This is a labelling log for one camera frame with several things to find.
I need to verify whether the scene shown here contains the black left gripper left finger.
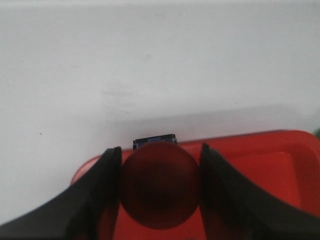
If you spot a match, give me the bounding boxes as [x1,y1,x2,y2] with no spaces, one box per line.
[0,147,122,240]

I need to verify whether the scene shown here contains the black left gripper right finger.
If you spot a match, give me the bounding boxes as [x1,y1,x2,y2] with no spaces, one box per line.
[199,143,320,240]

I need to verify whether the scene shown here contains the green plastic tray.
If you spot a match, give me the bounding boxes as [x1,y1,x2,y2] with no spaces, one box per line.
[312,127,320,139]

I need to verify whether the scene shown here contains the red plastic tray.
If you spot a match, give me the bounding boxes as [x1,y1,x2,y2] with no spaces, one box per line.
[71,129,320,240]

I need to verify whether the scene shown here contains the red mushroom push button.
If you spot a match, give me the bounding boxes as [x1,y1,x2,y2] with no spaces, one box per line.
[119,141,201,230]

